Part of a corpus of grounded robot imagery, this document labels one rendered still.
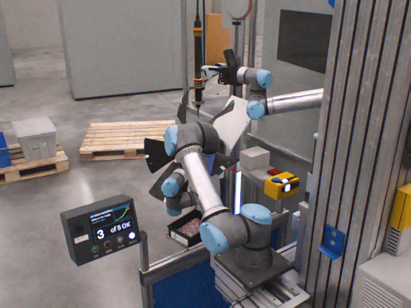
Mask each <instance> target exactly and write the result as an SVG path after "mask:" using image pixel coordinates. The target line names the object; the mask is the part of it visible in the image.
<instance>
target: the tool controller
mask: <svg viewBox="0 0 411 308"><path fill-rule="evenodd" d="M60 219H61V222H62V226H63V230H64V235H65V238H66V244H67V249H68V252H69V257H70V258H71V260H72V261H73V262H74V263H75V264H76V265H77V266H81V265H84V264H87V263H89V262H92V261H95V260H97V259H100V258H102V257H105V256H107V255H110V254H113V253H115V252H117V251H120V250H122V249H125V248H128V247H129V246H133V245H135V244H137V243H140V242H141V236H140V233H139V227H138V223H137V216H136V210H135V206H134V200H133V198H131V197H129V196H127V195H125V194H119V195H116V196H112V197H110V198H106V199H103V200H99V201H95V202H93V203H91V204H88V205H84V206H81V207H78V208H75V209H71V210H67V211H64V212H61V213H60ZM103 226H106V227H107V233H108V237H109V238H106V239H103V240H101V241H97V242H95V240H94V234H93V231H92V230H94V229H97V228H100V227H103ZM131 232H133V233H134V234H135V237H134V238H133V239H131V238H129V237H128V235H129V233H131ZM119 236H121V237H123V242H122V243H118V242H117V238H118V237H119ZM105 241H110V242H111V246H110V247H108V248H106V247H104V242H105ZM94 245H96V246H98V251H97V252H96V253H93V252H91V248H92V246H94Z"/></svg>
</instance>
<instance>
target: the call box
mask: <svg viewBox="0 0 411 308"><path fill-rule="evenodd" d="M293 176H294V175H292V174H290V173H288V172H284V173H281V174H279V175H275V176H271V177H270V178H266V179H265V188H264V193H265V194H266V195H268V196H270V197H272V198H273V199H275V200H280V199H283V198H285V197H287V196H290V195H293V194H295V193H297V192H298V189H299V186H298V187H295V188H292V189H289V190H288V191H286V186H287V185H290V184H292V183H295V182H298V181H299V178H298V177H297V178H294V179H292V180H289V181H287V182H284V181H283V180H284V179H287V178H290V177H293ZM275 177H278V178H280V179H281V181H282V182H283V184H280V183H279V182H274V181H273V178H275ZM282 187H285V192H281V188H282Z"/></svg>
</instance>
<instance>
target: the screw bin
mask: <svg viewBox="0 0 411 308"><path fill-rule="evenodd" d="M194 218H197V219H199V220H200V221H201V219H202V213H201V211H199V210H197V209H193V210H191V211H190V212H188V213H187V214H185V215H183V216H182V217H181V218H179V219H178V220H176V221H174V222H173V223H171V224H170V225H168V226H167V227H168V230H169V237H171V238H172V239H174V240H176V241H178V242H180V243H182V244H183V245H185V246H187V247H192V246H194V245H196V244H198V243H199V242H200V241H201V238H200V233H199V232H198V233H196V234H195V235H193V236H192V237H190V236H188V235H186V234H183V233H182V232H180V231H178V230H177V229H178V228H180V227H181V226H183V225H185V224H186V223H188V222H190V221H191V220H192V219H194Z"/></svg>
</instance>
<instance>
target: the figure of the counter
mask: <svg viewBox="0 0 411 308"><path fill-rule="evenodd" d="M92 231H93V234H94V240H95V242H97V241H101V240H103V239H106V238H109V237H108V233H107V227H106V226H103V227H100V228H97V229H94V230H92Z"/></svg>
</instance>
